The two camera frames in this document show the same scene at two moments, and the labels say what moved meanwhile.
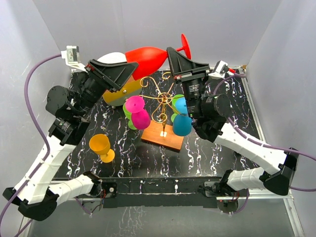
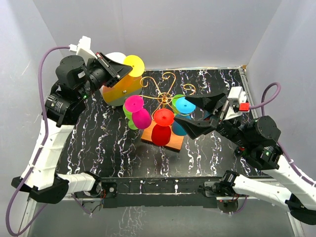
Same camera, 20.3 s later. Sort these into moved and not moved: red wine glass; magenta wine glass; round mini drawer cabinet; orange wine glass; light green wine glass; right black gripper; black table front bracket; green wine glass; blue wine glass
Moved: orange wine glass; right black gripper; red wine glass
Not moved: blue wine glass; green wine glass; black table front bracket; light green wine glass; magenta wine glass; round mini drawer cabinet
